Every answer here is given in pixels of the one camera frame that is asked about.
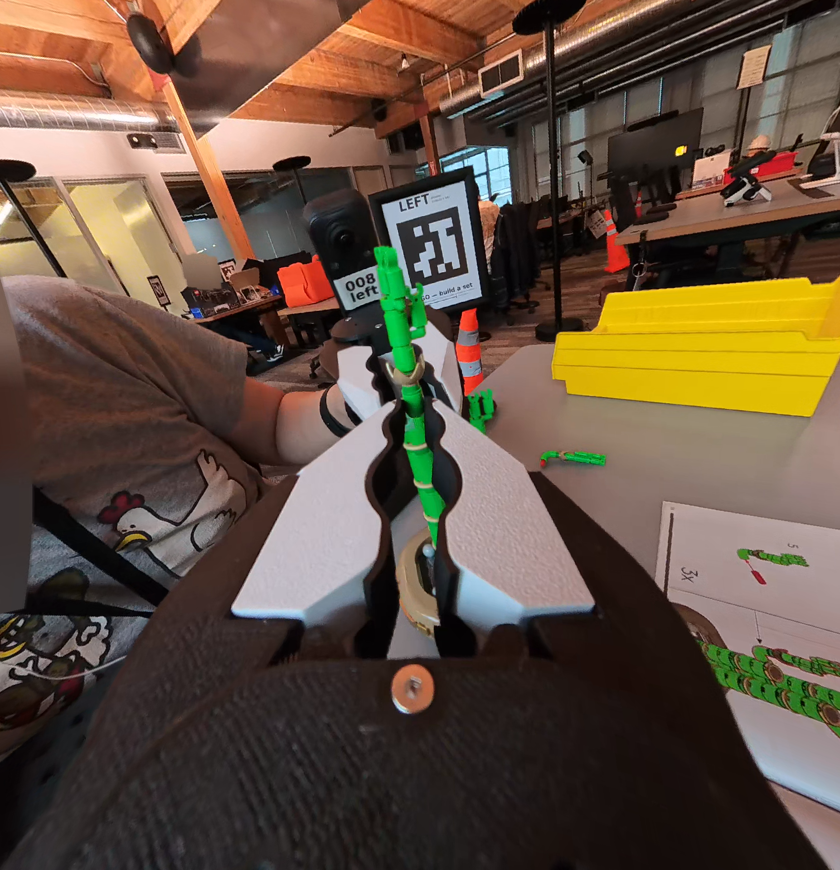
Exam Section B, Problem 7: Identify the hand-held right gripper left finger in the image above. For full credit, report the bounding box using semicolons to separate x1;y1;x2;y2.
229;401;403;657

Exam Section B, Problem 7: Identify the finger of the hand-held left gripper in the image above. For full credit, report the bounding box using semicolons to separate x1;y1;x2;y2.
333;344;388;427
425;329;466;409

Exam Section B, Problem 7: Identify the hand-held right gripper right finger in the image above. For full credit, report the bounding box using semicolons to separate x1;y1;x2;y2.
428;400;596;653

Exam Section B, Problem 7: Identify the green lego bamboo plant model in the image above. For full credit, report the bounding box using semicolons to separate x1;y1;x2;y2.
374;245;455;638

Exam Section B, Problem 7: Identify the person's left forearm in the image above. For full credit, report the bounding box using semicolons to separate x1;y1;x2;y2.
239;376;334;470

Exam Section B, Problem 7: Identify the lego instruction booklet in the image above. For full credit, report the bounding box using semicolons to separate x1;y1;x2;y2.
654;502;840;818

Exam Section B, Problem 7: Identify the orange traffic cone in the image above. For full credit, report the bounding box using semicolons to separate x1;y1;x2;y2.
455;308;487;397
601;208;631;275

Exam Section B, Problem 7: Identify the orange bag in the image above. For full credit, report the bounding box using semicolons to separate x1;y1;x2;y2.
277;256;336;309

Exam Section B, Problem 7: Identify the dark office desk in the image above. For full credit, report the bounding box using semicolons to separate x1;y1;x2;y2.
278;299;342;348

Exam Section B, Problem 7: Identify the black floor lamp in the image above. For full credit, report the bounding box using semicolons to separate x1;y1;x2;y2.
511;0;588;342
0;159;68;277
273;155;313;205

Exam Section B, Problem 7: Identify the white air vent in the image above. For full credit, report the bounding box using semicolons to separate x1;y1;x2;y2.
477;49;524;98

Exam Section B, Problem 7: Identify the person in grey shirt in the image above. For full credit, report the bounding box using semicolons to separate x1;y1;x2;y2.
1;274;274;759

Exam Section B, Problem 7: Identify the stack of yellow plastic bins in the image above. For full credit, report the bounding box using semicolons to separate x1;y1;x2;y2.
551;274;840;417

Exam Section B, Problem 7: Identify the black round lamp head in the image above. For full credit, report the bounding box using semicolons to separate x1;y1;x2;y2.
126;12;204;77

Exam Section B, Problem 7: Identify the black computer monitor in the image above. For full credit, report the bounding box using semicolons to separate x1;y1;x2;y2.
607;109;705;180

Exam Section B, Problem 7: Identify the grey work table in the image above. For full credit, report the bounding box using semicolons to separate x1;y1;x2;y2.
616;196;840;274

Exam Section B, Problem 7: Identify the white and black device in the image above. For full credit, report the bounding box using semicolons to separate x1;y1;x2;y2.
721;171;775;207

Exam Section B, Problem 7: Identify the red case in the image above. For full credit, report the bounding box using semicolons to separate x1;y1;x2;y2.
726;151;799;183

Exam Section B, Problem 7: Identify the white paper sign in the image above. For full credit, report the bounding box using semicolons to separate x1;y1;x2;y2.
736;44;773;90

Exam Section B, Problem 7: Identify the white stand with black board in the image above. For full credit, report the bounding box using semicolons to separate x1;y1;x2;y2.
799;78;840;190

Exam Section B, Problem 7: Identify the black shoulder strap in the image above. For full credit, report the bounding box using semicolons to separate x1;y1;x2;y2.
31;486;174;610

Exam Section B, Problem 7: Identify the silver air duct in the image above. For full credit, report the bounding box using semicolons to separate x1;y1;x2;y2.
439;0;808;116

